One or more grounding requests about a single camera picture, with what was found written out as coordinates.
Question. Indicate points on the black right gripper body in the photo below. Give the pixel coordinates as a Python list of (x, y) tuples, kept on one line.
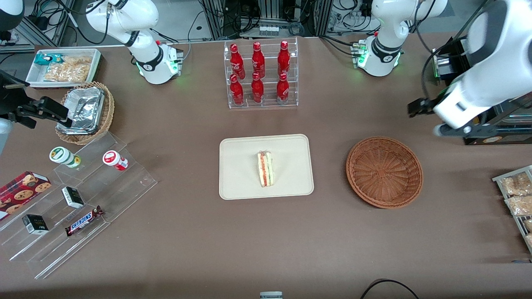
[(11, 101)]

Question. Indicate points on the triangle sandwich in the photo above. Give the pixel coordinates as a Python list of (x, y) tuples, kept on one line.
[(265, 169)]

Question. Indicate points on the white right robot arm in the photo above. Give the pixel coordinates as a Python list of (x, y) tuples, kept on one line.
[(141, 16)]

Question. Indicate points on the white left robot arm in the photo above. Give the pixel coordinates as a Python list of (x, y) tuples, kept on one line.
[(390, 25)]

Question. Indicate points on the white rectangular snack tray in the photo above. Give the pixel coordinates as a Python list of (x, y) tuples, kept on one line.
[(35, 77)]

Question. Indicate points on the tan wicker basket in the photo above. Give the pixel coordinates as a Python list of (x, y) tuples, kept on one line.
[(109, 110)]

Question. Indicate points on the brown wicker basket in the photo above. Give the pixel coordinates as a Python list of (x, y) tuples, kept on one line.
[(386, 174)]

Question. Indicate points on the tray of packaged snacks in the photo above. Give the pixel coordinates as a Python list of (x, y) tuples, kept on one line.
[(519, 222)]

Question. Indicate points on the beige plastic tray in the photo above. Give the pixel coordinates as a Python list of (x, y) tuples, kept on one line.
[(241, 166)]

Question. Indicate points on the aluminium foil container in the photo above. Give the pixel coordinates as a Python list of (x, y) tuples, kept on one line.
[(85, 108)]

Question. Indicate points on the clear bag of crackers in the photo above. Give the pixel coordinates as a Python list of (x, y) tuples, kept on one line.
[(66, 74), (79, 61)]

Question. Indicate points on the black food warmer machine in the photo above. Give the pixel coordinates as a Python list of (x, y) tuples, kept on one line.
[(455, 62)]

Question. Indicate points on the green lid cup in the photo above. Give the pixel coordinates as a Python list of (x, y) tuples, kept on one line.
[(62, 155)]

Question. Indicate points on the teal snack packet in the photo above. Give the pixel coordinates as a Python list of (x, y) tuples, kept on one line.
[(43, 59)]

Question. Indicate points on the red cookie box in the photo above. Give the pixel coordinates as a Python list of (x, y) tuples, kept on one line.
[(20, 193)]

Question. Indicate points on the red lid cup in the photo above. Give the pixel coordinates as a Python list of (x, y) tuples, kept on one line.
[(114, 160)]

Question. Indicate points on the small black box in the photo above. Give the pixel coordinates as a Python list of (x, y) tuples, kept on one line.
[(72, 197), (35, 224)]

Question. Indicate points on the clear bag of pastries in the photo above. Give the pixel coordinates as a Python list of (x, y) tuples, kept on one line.
[(519, 205), (529, 241), (528, 225), (515, 185)]

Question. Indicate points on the clear acrylic stepped stand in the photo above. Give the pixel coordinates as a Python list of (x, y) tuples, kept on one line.
[(120, 195)]

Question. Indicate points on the snickers chocolate bar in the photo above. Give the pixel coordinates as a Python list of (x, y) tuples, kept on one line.
[(83, 221)]

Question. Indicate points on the red cola bottle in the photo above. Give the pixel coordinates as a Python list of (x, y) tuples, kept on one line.
[(284, 58), (257, 90), (258, 60), (237, 92), (237, 62), (282, 90)]

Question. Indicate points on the clear acrylic bottle rack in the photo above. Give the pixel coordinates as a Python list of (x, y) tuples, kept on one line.
[(270, 89)]

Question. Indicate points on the white power strip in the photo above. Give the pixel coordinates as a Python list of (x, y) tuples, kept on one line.
[(269, 31)]

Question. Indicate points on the small grey device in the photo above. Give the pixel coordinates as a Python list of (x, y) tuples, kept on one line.
[(271, 295)]

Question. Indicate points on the aluminium equipment frame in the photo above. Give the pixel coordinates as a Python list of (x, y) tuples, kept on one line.
[(270, 12)]

